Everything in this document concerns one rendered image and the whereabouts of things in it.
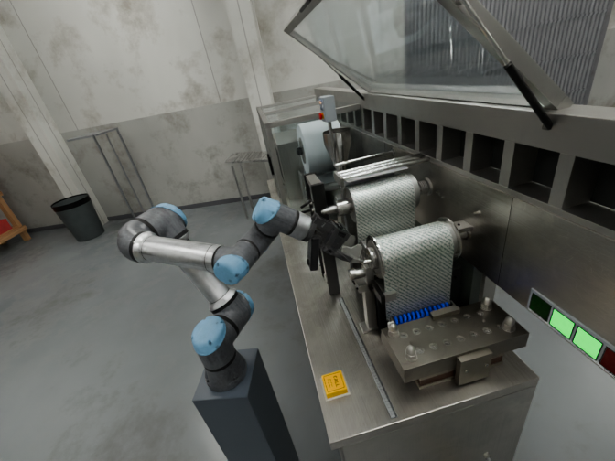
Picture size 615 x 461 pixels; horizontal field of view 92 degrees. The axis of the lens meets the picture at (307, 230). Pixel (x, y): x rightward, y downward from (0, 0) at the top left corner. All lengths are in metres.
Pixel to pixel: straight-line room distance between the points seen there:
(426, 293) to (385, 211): 0.32
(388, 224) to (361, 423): 0.67
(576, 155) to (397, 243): 0.46
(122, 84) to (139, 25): 0.86
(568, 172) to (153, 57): 5.05
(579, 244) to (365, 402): 0.70
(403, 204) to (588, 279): 0.57
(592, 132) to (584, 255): 0.25
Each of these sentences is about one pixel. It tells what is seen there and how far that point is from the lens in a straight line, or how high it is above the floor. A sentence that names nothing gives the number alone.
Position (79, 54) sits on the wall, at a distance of 5.86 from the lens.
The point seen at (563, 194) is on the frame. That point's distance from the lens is 0.86.
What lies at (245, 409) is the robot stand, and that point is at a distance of 1.22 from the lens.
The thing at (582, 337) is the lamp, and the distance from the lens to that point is 0.95.
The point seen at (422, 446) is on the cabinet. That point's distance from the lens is 1.22.
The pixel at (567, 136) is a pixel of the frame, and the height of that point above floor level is 1.61.
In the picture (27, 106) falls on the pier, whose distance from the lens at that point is 6.19.
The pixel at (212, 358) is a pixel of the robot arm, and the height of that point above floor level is 1.05.
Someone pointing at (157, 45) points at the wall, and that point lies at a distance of 5.27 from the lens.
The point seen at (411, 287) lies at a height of 1.14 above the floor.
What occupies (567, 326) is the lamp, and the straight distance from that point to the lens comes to 0.96.
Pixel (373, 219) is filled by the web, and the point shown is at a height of 1.29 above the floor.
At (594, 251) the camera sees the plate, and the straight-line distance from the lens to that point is 0.84.
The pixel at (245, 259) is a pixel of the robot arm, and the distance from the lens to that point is 0.76.
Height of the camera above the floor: 1.82
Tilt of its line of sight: 28 degrees down
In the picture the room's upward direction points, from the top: 11 degrees counter-clockwise
